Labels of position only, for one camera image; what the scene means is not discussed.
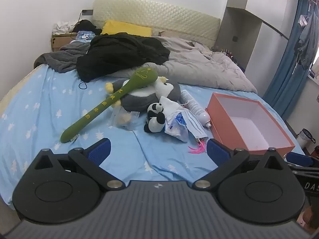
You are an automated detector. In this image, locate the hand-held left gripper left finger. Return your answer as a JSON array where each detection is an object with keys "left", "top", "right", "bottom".
[{"left": 33, "top": 138, "right": 125, "bottom": 190}]

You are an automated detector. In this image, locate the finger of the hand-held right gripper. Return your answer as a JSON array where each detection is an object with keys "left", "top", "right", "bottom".
[{"left": 286, "top": 152, "right": 319, "bottom": 178}]

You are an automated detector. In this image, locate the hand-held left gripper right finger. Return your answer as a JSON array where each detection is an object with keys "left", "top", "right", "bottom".
[{"left": 192, "top": 139, "right": 287, "bottom": 190}]

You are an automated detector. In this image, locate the pink feather bird toy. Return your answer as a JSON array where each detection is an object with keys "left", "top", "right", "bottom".
[{"left": 188, "top": 139, "right": 207, "bottom": 154}]

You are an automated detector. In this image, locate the orange cardboard box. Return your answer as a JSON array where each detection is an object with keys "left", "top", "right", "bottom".
[{"left": 205, "top": 93, "right": 296, "bottom": 156}]

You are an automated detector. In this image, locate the light blue face mask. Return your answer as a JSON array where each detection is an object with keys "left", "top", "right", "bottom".
[{"left": 183, "top": 110, "right": 209, "bottom": 140}]

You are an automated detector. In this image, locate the plastic bag with blue print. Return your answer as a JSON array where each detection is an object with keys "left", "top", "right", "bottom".
[{"left": 164, "top": 112, "right": 190, "bottom": 143}]

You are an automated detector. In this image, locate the panda plush toy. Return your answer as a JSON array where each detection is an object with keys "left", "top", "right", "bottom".
[{"left": 144, "top": 102, "right": 166, "bottom": 133}]

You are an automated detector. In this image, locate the white trash bin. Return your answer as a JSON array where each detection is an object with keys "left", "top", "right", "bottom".
[{"left": 296, "top": 128, "right": 314, "bottom": 149}]

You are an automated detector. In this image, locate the clear bag with yellow item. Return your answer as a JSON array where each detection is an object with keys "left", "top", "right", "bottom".
[{"left": 109, "top": 102, "right": 140, "bottom": 130}]

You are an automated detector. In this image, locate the long green plush toy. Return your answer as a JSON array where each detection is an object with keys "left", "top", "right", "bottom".
[{"left": 60, "top": 66, "right": 158, "bottom": 144}]

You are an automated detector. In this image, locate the white spray can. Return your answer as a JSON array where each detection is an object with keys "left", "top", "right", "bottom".
[{"left": 180, "top": 90, "right": 212, "bottom": 128}]

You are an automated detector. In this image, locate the grey penguin plush toy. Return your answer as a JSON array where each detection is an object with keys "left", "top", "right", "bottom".
[{"left": 105, "top": 76, "right": 181, "bottom": 113}]

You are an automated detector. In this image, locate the blue curtain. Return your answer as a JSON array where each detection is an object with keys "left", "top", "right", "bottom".
[{"left": 263, "top": 0, "right": 319, "bottom": 120}]

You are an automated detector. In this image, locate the grey duvet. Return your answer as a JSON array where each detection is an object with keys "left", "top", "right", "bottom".
[{"left": 110, "top": 36, "right": 259, "bottom": 95}]

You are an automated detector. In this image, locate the dark grey blanket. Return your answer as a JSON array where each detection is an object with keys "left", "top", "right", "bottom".
[{"left": 34, "top": 41, "right": 93, "bottom": 73}]

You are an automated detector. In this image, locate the black clothes pile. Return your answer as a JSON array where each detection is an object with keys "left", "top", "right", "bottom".
[{"left": 76, "top": 32, "right": 171, "bottom": 83}]

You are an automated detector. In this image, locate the brown cardboard box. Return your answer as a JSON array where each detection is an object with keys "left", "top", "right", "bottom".
[{"left": 51, "top": 33, "right": 78, "bottom": 53}]

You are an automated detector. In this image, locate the blue printed bag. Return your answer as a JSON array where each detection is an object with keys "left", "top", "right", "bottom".
[{"left": 76, "top": 30, "right": 96, "bottom": 41}]

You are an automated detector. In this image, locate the hanging blue-grey garment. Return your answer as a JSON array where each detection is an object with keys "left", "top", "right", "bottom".
[{"left": 294, "top": 12, "right": 319, "bottom": 71}]

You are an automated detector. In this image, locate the yellow pillow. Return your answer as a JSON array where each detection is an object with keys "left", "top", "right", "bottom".
[{"left": 101, "top": 20, "right": 153, "bottom": 37}]

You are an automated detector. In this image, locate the black garment heap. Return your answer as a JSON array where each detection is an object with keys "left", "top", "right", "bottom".
[{"left": 73, "top": 19, "right": 103, "bottom": 35}]

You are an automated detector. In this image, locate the white cloth pile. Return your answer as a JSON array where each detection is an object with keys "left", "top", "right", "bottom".
[{"left": 52, "top": 20, "right": 80, "bottom": 35}]

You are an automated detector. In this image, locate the cream quilted headboard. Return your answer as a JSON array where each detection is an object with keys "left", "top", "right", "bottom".
[{"left": 93, "top": 0, "right": 221, "bottom": 50}]

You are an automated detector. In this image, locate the grey wall cabinet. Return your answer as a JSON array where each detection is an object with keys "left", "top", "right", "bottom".
[{"left": 212, "top": 0, "right": 297, "bottom": 73}]

